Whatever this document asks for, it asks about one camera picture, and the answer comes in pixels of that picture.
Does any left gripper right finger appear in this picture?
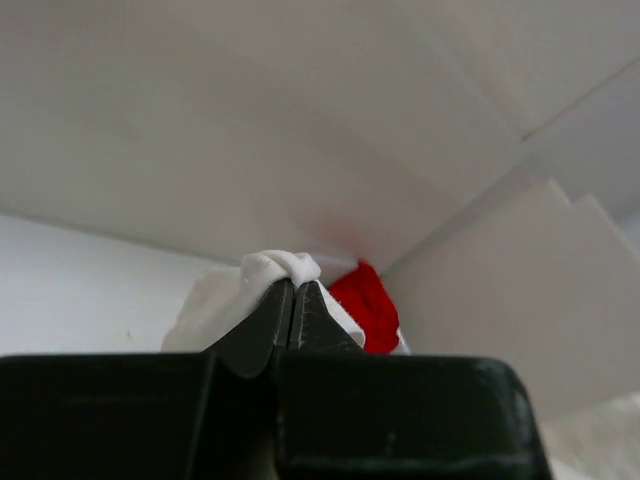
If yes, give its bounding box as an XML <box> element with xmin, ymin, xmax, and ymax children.
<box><xmin>292</xmin><ymin>282</ymin><xmax>363</xmax><ymax>355</ymax></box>

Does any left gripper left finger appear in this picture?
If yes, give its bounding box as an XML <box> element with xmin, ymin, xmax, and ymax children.
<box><xmin>205</xmin><ymin>279</ymin><xmax>293</xmax><ymax>378</ymax></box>

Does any white t shirt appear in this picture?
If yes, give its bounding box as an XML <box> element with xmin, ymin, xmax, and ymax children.
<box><xmin>161</xmin><ymin>250</ymin><xmax>409</xmax><ymax>354</ymax></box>

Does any red t shirt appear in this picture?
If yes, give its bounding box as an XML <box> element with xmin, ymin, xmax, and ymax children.
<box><xmin>329</xmin><ymin>260</ymin><xmax>400</xmax><ymax>354</ymax></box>

